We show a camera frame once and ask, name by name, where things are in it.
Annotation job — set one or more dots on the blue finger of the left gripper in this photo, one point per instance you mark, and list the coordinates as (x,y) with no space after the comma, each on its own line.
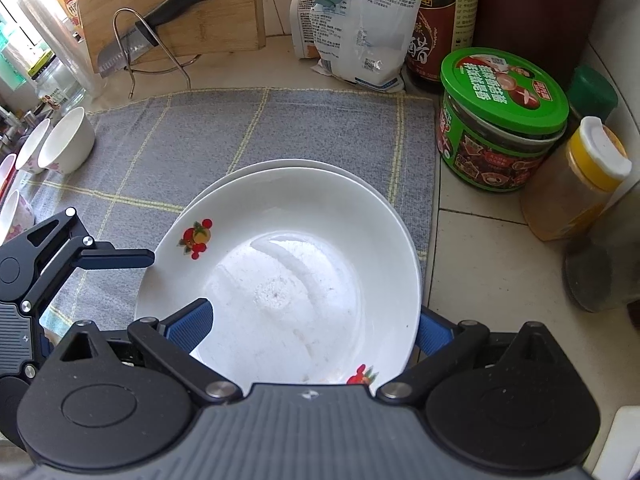
(104,256)

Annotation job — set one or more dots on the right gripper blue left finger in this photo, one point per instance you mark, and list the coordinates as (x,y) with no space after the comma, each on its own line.
(187,327)

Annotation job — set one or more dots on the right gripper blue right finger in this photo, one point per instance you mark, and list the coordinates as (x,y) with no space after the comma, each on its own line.
(434,331)

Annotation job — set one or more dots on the white floral bowl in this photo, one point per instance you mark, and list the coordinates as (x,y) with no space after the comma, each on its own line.
(27,158)
(69,143)
(16,217)

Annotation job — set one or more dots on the white plate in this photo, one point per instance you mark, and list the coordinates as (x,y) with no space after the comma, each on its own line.
(312,277)
(277,164)

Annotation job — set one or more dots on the white floral bowl front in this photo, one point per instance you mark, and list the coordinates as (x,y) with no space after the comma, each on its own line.
(16,217)

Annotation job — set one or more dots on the teal dish cloth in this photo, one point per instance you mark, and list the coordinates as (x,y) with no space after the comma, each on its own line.
(55,321)

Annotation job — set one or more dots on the grey checked dish towel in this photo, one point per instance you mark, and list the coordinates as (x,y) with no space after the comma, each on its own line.
(152,158)

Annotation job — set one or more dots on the clear bottle red cap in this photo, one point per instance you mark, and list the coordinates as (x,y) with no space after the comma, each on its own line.
(601,267)

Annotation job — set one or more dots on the glass jar green lid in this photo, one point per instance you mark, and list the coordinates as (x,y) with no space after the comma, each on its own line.
(55,83)

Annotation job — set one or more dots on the yellow lidded spice jar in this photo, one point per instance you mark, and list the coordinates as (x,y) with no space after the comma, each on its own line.
(571,188)

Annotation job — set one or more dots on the tall cling film roll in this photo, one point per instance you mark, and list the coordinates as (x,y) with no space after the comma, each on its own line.
(73,54)

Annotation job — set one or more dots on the green lidded sauce tub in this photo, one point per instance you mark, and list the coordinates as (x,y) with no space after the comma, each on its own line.
(498,118)

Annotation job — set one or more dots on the white plastic seasoning box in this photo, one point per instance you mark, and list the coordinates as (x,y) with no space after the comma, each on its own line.
(619,459)

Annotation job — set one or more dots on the bamboo cutting board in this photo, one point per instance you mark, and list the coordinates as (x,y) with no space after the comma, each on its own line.
(186,27)

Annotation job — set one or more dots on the green capped small jar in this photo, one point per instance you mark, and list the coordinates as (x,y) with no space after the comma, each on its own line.
(590,94)

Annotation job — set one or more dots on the white blue printed bag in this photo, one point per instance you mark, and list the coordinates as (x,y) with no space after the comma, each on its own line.
(364,42)

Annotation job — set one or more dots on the dark soy sauce bottle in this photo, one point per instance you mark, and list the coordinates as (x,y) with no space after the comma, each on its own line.
(442,26)

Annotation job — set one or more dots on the red white clipped bag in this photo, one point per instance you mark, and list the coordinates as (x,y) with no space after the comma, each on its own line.
(305,20)

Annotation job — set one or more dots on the dark red knife block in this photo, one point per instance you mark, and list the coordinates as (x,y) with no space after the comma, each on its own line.
(549,33)

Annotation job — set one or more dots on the black handled santoku knife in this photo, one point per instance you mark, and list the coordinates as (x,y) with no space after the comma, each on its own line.
(130,45)

